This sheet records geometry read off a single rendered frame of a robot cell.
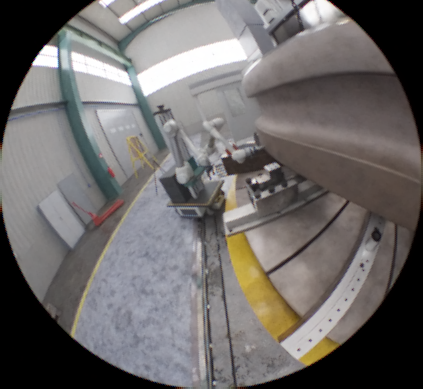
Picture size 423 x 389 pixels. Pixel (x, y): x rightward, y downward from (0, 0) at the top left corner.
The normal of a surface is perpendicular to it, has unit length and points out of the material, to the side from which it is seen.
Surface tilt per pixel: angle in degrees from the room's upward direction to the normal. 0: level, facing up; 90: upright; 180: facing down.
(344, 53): 90
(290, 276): 0
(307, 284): 0
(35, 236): 90
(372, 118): 90
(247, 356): 0
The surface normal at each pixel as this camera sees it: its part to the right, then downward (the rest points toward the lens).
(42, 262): 0.93, -0.34
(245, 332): -0.36, -0.84
